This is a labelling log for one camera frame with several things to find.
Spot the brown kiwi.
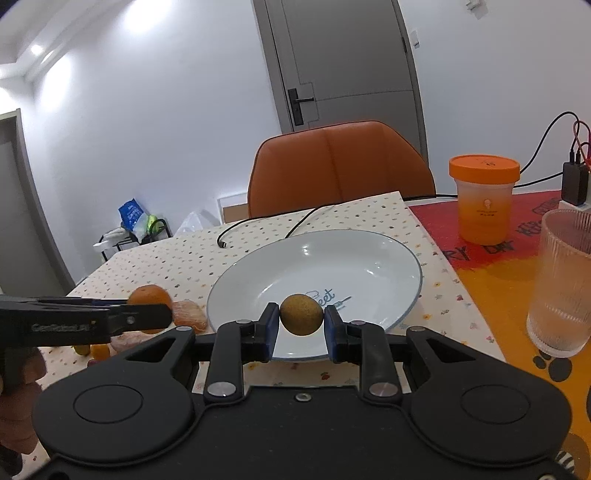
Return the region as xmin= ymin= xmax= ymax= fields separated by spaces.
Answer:
xmin=73 ymin=345 xmax=91 ymax=357
xmin=280 ymin=294 xmax=324 ymax=336

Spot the orange leather chair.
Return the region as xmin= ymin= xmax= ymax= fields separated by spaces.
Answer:
xmin=247 ymin=121 xmax=436 ymax=218

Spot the small mandarin orange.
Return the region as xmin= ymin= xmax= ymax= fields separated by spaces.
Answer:
xmin=90 ymin=344 xmax=111 ymax=362

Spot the white framed cardboard panel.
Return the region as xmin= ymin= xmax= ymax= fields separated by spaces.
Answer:
xmin=217 ymin=192 xmax=249 ymax=223

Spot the large orange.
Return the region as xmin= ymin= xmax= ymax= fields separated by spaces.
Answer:
xmin=127 ymin=284 xmax=173 ymax=334

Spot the black power adapter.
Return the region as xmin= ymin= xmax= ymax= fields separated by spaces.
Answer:
xmin=561 ymin=162 xmax=589 ymax=206

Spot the black door handle lock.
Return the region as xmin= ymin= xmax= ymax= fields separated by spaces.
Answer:
xmin=287 ymin=88 xmax=315 ymax=126

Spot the red orange table mat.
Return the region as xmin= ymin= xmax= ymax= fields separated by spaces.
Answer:
xmin=410 ymin=191 xmax=590 ymax=479

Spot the ribbed clear glass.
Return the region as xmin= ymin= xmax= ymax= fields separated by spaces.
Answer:
xmin=526 ymin=209 xmax=591 ymax=358

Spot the clear plastic bag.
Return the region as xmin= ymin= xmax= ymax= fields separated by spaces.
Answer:
xmin=175 ymin=210 xmax=221 ymax=236

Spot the grey door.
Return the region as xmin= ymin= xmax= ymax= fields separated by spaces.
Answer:
xmin=1 ymin=110 xmax=74 ymax=297
xmin=253 ymin=0 xmax=428 ymax=156

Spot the white ceramic bowl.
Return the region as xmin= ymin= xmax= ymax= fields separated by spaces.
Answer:
xmin=205 ymin=229 xmax=424 ymax=362

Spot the person left hand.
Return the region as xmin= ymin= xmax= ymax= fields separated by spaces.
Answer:
xmin=1 ymin=347 xmax=46 ymax=479

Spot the orange lidded plastic cup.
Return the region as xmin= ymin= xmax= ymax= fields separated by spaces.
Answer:
xmin=449 ymin=154 xmax=520 ymax=246

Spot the floral white tablecloth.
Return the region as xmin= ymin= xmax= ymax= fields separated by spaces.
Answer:
xmin=36 ymin=190 xmax=507 ymax=393

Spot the black usb cable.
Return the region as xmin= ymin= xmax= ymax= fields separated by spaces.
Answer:
xmin=216 ymin=204 xmax=339 ymax=249

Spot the small white wall switch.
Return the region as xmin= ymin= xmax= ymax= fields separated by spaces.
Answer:
xmin=409 ymin=30 xmax=420 ymax=48

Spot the black metal shelf rack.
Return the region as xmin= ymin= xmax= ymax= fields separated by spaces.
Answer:
xmin=97 ymin=218 xmax=174 ymax=262

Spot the blue plastic bag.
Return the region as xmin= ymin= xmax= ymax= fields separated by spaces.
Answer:
xmin=118 ymin=199 xmax=148 ymax=241

